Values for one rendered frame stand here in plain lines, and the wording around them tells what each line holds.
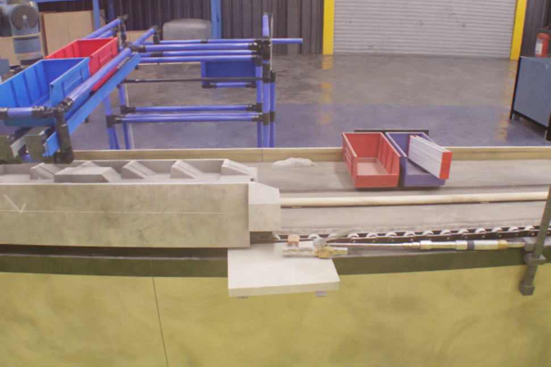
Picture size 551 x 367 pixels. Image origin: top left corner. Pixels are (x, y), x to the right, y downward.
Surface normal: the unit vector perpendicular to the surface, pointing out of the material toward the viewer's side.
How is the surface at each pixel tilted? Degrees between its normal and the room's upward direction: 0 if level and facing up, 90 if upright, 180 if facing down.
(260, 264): 0
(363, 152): 88
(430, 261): 90
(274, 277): 0
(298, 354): 90
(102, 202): 80
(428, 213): 0
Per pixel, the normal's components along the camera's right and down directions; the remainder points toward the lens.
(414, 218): 0.00, -0.93
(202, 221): 0.03, 0.20
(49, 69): 0.03, 0.42
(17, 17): 0.58, 0.30
